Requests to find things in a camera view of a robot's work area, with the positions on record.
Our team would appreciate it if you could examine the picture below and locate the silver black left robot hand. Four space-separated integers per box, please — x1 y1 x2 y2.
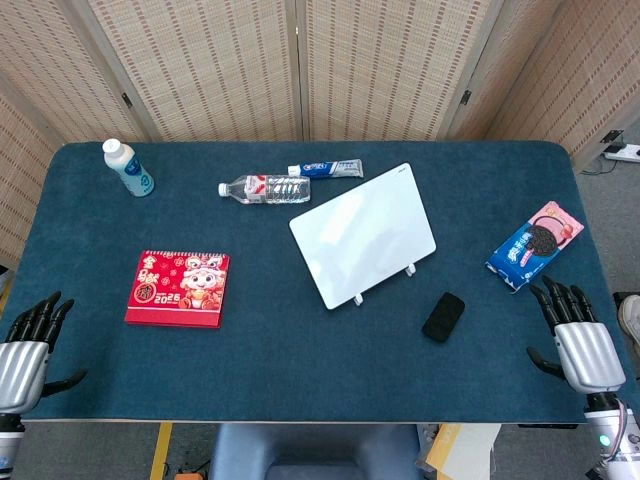
0 291 88 415

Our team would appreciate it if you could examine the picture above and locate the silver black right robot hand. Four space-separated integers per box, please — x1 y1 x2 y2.
525 274 627 397

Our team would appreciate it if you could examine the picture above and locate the blue whiteboard eraser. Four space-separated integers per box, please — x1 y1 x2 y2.
421 292 466 344

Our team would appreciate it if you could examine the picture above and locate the white board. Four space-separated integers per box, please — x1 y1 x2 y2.
288 162 438 311

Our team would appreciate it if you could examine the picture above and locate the white shoe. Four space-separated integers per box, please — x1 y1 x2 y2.
617 294 640 347

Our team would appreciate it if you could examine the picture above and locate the blue pink Oreo cookie pack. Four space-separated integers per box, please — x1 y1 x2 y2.
484 200 585 293

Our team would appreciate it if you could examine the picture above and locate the yellow floor tape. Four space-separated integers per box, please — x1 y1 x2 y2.
149 423 174 480

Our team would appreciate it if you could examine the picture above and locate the red 2026 desk calendar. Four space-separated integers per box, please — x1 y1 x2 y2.
123 250 232 330

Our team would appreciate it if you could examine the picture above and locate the white power strip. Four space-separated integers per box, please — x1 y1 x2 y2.
603 143 640 162

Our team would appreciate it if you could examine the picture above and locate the white milk drink bottle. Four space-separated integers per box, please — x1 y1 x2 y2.
102 138 156 199

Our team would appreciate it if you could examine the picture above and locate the dark blue table mat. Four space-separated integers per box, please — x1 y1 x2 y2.
14 141 639 425

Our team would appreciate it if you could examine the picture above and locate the woven folding screen panel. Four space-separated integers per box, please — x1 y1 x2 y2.
297 0 506 143
0 0 151 144
82 0 305 143
447 0 640 171

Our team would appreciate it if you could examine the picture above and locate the blue chair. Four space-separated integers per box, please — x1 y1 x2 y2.
208 423 424 480

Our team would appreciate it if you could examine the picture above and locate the clear plastic water bottle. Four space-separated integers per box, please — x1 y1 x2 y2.
217 174 312 205

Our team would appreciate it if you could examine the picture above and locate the blue white toothpaste tube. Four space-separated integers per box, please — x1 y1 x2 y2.
287 158 364 180

